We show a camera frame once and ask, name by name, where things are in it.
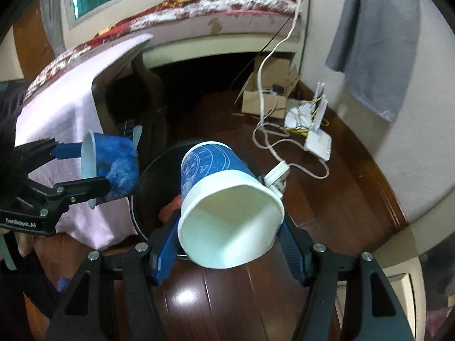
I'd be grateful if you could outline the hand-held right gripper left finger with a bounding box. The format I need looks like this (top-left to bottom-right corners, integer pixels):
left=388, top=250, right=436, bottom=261
left=43, top=209, right=183, bottom=341

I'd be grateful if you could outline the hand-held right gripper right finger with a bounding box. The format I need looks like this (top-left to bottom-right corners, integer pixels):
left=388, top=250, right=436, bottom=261
left=276, top=217, right=415, bottom=341

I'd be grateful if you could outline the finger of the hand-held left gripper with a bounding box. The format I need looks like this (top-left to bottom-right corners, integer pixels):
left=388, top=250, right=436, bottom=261
left=14, top=138, right=84, bottom=176
left=26, top=176, right=111, bottom=217

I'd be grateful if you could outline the blue paper cup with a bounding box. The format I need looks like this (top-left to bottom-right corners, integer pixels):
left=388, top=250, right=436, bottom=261
left=81, top=131, right=140, bottom=209
left=177, top=141, right=285, bottom=269

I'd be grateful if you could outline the black trash bin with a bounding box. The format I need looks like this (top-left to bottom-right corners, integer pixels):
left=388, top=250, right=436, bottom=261
left=131, top=138, right=285, bottom=260

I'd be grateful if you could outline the person's left hand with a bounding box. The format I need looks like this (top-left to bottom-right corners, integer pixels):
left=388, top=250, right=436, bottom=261
left=16, top=234, right=35, bottom=257

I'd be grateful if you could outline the pink floral tablecloth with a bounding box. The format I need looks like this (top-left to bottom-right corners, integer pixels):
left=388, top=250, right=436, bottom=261
left=14, top=34, right=155, bottom=251

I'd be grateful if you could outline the white power adapter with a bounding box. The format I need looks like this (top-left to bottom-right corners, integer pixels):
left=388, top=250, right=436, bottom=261
left=264, top=161, right=289, bottom=190

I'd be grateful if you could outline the brown wooden door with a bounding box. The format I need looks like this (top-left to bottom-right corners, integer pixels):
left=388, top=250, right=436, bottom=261
left=9, top=11, right=47, bottom=82

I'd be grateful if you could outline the cream cabinet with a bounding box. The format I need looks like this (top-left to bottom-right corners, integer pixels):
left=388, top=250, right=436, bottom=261
left=336, top=256, right=445, bottom=331

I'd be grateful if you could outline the white router with antennas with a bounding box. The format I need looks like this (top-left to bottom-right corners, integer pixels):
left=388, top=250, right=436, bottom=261
left=304, top=82, right=332, bottom=161

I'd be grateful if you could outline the grey curtain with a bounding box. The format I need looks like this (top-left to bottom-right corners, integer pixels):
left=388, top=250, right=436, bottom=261
left=37, top=0, right=66, bottom=57
left=325, top=0, right=422, bottom=122

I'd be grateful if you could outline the white modem box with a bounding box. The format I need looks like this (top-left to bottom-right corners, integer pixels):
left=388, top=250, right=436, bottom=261
left=284, top=106, right=311, bottom=131

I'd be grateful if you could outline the cardboard box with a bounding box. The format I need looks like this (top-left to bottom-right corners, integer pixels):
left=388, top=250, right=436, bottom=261
left=242, top=55, right=300, bottom=119

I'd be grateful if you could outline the cream bed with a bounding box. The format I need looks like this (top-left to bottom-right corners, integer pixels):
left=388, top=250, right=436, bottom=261
left=25, top=0, right=303, bottom=93

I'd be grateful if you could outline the floral bed sheet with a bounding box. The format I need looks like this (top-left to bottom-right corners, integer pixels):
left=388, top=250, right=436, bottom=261
left=26, top=0, right=297, bottom=93

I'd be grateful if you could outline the white hanging cable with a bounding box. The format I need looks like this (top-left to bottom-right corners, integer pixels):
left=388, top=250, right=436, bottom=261
left=252, top=0, right=329, bottom=180

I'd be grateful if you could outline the dark thin cable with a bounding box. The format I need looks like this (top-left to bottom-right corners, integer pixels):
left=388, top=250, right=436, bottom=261
left=231, top=0, right=326, bottom=88

